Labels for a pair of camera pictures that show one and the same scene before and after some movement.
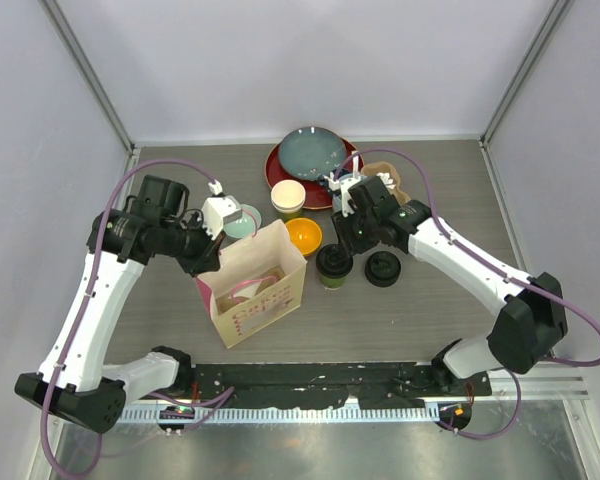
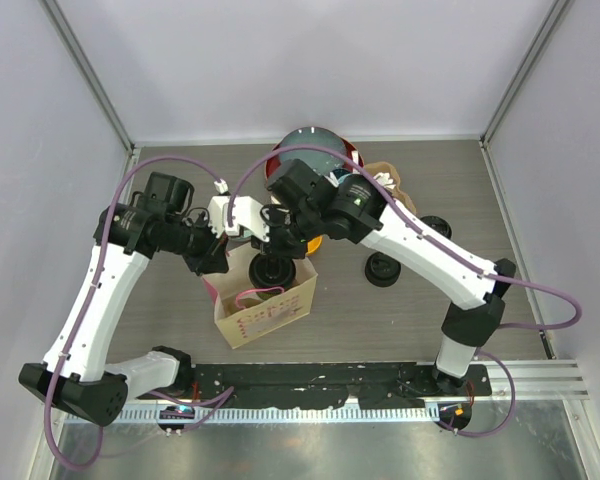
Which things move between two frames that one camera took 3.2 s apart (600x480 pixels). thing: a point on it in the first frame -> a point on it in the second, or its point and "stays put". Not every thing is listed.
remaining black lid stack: [382, 269] stays put
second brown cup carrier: [380, 167] stays put
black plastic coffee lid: [334, 261] -> [270, 270]
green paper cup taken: [334, 263] -> [269, 293]
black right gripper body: [357, 230] -> [288, 231]
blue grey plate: [309, 152] stays put
